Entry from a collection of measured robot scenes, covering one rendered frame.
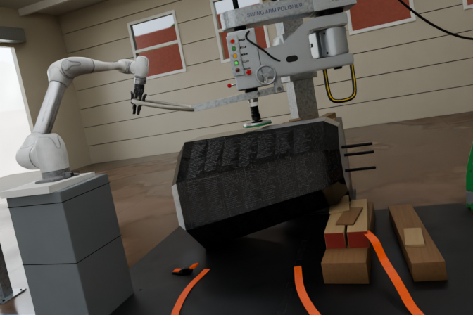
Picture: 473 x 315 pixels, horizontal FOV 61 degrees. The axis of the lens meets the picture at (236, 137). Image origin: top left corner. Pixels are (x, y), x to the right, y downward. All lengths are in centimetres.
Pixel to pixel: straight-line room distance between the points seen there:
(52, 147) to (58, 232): 48
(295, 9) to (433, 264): 183
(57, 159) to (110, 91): 849
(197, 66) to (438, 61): 507
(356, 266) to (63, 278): 159
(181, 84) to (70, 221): 770
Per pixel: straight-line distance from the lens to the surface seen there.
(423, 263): 235
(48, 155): 252
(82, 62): 281
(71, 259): 243
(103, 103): 1112
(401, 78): 871
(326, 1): 303
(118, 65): 321
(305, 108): 359
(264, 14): 298
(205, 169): 279
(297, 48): 298
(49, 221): 244
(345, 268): 236
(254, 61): 294
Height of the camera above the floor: 113
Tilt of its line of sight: 6 degrees down
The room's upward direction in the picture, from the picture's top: 11 degrees counter-clockwise
